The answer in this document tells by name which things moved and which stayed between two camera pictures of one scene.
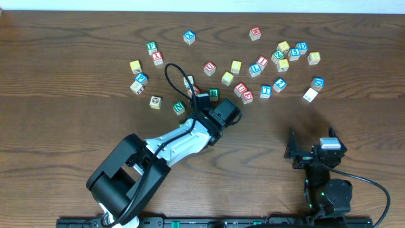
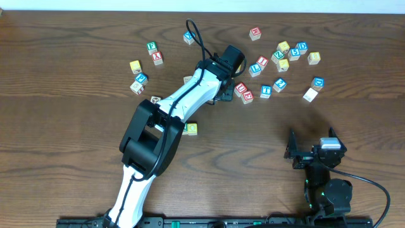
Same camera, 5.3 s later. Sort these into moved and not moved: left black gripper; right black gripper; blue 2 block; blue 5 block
Moved: left black gripper
Not moved: right black gripper; blue 5 block; blue 2 block
